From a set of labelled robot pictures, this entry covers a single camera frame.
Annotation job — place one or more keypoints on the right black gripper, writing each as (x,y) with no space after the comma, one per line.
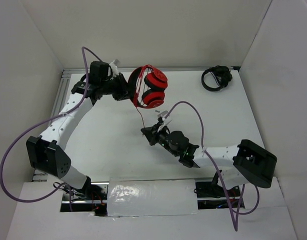
(151,134)

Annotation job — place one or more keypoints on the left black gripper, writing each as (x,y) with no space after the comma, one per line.
(124,92)

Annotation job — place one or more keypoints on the red black headphones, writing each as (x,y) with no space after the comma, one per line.
(147,85)

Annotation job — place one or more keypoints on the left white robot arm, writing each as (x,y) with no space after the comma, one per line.
(47,151)

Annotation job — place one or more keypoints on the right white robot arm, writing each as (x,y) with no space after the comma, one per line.
(244,163)

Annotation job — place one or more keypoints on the black headphones in corner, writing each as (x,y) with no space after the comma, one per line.
(222,76)

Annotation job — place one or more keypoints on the white taped cover sheet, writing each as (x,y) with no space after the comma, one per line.
(151,198)

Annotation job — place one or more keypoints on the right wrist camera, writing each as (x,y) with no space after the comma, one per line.
(163,120)

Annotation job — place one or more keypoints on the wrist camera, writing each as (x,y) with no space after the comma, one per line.
(163,120)
(114,67)

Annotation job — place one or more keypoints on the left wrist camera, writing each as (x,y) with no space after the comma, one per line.
(114,67)

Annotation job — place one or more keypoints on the aluminium table frame rail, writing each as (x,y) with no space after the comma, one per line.
(163,69)

